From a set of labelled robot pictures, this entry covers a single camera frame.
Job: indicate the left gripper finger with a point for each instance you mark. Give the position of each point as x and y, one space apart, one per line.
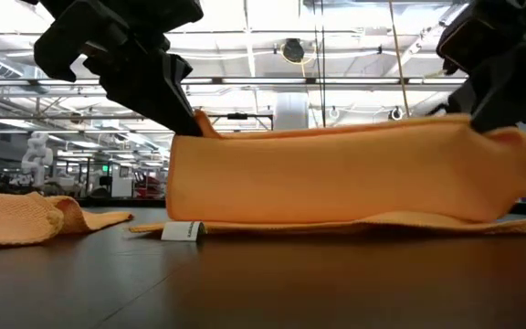
184 75
144 91

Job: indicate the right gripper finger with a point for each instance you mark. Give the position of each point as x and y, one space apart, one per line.
464 100
518 91

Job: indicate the orange microfiber towel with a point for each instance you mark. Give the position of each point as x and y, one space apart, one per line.
16 215
336 173

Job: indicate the white cabinet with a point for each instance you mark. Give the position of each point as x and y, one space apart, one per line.
121 180

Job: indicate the white cylindrical column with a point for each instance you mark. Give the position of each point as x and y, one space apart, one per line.
290 112

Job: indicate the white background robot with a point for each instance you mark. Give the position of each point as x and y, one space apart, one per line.
37 157

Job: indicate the thin vertical pole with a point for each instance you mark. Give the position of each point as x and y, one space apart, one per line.
322 68

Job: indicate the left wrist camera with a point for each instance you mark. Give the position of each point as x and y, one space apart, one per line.
167 13

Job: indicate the black background frame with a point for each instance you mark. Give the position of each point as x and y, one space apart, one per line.
240 116

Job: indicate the grey overhead frame beam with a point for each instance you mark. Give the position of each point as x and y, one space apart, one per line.
267 81

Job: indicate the black overhead camera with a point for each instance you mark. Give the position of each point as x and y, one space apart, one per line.
293 50

